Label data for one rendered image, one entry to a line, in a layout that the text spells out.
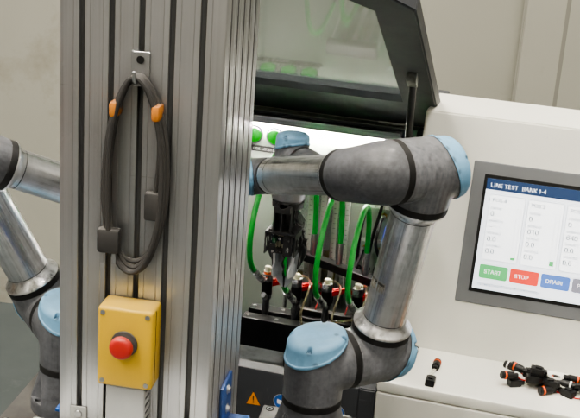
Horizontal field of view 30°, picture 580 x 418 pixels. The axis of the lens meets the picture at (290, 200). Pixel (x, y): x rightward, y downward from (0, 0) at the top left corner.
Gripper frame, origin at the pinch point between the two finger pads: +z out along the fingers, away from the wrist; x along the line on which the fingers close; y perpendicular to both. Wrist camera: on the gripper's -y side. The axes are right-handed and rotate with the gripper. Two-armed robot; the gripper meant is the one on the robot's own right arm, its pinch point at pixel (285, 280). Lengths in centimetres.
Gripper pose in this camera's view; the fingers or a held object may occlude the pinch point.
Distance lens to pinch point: 248.2
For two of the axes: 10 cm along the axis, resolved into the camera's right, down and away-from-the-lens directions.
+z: -0.7, 9.5, 3.1
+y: -2.7, 2.8, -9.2
